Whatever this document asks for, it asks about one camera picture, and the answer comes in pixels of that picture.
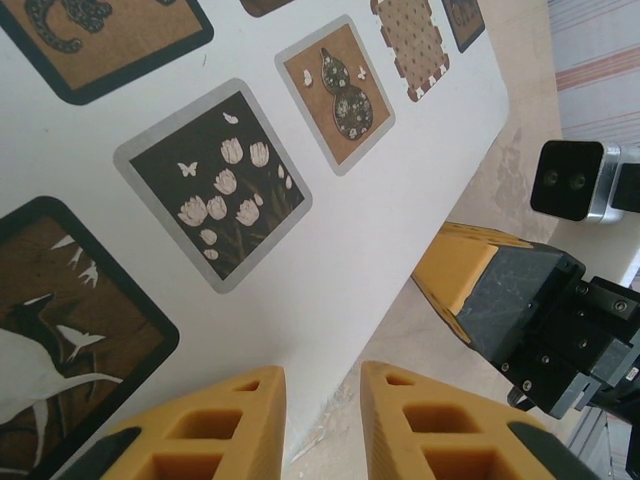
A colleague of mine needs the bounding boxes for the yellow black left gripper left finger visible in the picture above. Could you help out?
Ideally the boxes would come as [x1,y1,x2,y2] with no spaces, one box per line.
[54,364,289,480]

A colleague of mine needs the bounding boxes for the white box with picture tiles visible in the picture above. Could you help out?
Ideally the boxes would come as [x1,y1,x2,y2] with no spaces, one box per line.
[0,0,511,480]

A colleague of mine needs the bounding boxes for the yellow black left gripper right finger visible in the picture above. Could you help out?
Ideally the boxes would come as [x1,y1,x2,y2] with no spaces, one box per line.
[359,359,601,480]

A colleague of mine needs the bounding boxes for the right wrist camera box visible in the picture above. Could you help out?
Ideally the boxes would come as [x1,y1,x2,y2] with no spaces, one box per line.
[528,139,640,227]

